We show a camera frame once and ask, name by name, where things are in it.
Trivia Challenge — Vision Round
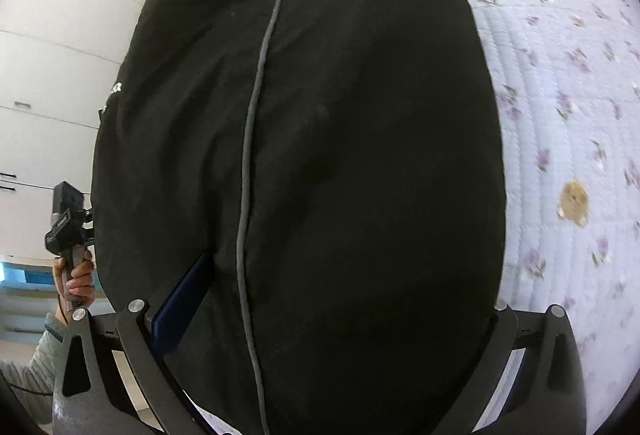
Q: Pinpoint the black hooded jacket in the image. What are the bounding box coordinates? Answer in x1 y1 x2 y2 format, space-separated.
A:
91 0 506 434

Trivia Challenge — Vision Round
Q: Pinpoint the grey sleeved left forearm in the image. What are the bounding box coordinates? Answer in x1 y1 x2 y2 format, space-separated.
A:
1 313 66 399

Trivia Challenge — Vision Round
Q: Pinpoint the person's left hand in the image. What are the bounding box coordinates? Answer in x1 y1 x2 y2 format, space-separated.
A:
52 250 96 315

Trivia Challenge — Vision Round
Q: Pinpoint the white wardrobe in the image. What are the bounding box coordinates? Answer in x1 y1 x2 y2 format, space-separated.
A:
1 0 145 265

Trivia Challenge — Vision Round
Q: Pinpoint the floral quilted bed sheet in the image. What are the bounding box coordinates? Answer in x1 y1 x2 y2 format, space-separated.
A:
467 0 639 434

